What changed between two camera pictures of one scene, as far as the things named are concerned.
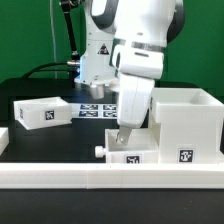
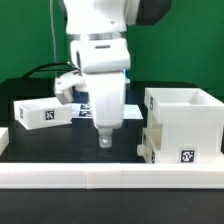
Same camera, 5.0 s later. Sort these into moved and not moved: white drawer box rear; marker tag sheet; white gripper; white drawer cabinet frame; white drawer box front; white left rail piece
Moved: white gripper; white drawer box front
Not moved: marker tag sheet; white drawer box rear; white drawer cabinet frame; white left rail piece
